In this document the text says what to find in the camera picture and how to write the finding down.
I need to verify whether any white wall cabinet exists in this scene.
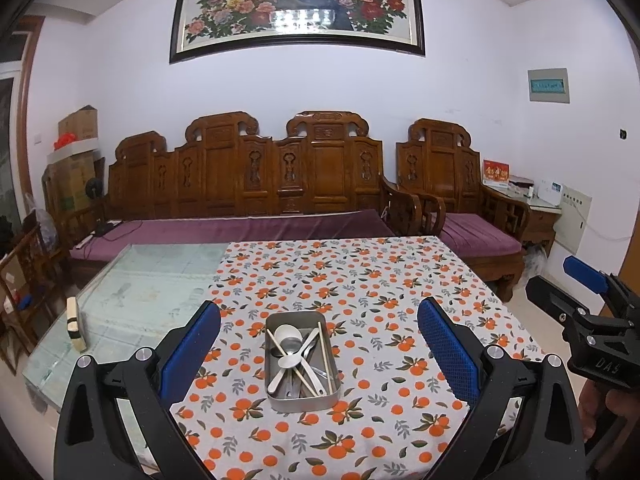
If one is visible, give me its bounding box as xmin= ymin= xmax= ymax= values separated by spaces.
xmin=555 ymin=185 xmax=593 ymax=256

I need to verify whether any large cardboard box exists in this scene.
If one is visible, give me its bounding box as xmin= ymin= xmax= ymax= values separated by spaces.
xmin=42 ymin=152 xmax=103 ymax=216

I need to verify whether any framed peacock flower painting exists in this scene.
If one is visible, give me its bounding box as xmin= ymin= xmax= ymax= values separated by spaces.
xmin=169 ymin=0 xmax=427 ymax=65

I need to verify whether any small cardboard box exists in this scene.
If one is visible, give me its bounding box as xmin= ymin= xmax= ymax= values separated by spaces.
xmin=57 ymin=105 xmax=98 ymax=142

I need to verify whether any long purple sofa cushion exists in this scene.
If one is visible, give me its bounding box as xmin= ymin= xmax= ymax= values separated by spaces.
xmin=69 ymin=209 xmax=396 ymax=261

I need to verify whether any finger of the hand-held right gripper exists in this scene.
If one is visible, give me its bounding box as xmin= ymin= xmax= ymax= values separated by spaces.
xmin=563 ymin=255 xmax=626 ymax=307
xmin=526 ymin=276 xmax=582 ymax=333

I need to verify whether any clear plastic bag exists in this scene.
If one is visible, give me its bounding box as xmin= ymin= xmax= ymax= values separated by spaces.
xmin=525 ymin=245 xmax=548 ymax=278

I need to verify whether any wooden side table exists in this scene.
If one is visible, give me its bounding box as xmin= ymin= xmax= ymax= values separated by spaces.
xmin=500 ymin=185 xmax=558 ymax=258

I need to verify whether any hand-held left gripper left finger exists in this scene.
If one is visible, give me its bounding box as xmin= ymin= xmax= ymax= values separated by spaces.
xmin=52 ymin=300 xmax=222 ymax=480

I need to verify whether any purple armchair cushion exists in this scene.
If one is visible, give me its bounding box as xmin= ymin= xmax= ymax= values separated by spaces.
xmin=440 ymin=212 xmax=523 ymax=260

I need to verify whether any carved wooden sofa bench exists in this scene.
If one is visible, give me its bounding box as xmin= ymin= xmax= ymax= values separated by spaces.
xmin=42 ymin=110 xmax=423 ymax=288

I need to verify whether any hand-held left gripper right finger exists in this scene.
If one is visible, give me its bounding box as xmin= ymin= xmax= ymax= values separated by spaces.
xmin=416 ymin=296 xmax=586 ymax=480

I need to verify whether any white router box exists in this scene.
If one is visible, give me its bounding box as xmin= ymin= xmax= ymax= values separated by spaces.
xmin=537 ymin=177 xmax=563 ymax=206

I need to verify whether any orange print tablecloth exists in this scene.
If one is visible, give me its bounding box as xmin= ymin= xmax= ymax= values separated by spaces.
xmin=169 ymin=236 xmax=546 ymax=480

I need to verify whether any wooden chair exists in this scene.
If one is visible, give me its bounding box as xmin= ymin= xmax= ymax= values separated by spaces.
xmin=0 ymin=225 xmax=56 ymax=376

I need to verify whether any white flat box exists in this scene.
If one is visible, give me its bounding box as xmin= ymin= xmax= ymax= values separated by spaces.
xmin=47 ymin=139 xmax=98 ymax=163

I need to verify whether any large white spoon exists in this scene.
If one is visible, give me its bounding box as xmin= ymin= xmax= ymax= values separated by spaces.
xmin=274 ymin=324 xmax=304 ymax=348

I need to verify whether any glass sliding door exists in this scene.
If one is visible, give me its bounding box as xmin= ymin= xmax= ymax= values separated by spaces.
xmin=0 ymin=15 xmax=46 ymax=261

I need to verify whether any carved wooden armchair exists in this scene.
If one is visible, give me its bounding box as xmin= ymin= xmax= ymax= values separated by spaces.
xmin=395 ymin=118 xmax=532 ymax=303

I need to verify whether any black cloth pile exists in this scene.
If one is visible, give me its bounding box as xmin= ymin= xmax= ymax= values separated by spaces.
xmin=0 ymin=215 xmax=16 ymax=256

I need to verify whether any crumpled plastic bag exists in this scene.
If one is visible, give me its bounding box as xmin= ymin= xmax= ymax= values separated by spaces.
xmin=22 ymin=192 xmax=56 ymax=251

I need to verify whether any metal tray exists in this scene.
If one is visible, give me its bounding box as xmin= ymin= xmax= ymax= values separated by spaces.
xmin=264 ymin=310 xmax=342 ymax=413

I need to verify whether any red desk calendar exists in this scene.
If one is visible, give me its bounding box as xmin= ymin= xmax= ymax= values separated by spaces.
xmin=482 ymin=159 xmax=511 ymax=187

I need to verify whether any person's right hand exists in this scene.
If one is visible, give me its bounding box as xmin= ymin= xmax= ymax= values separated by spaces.
xmin=577 ymin=380 xmax=610 ymax=442

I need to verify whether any grey wall electrical panel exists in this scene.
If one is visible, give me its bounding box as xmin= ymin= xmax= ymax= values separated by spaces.
xmin=527 ymin=67 xmax=572 ymax=105

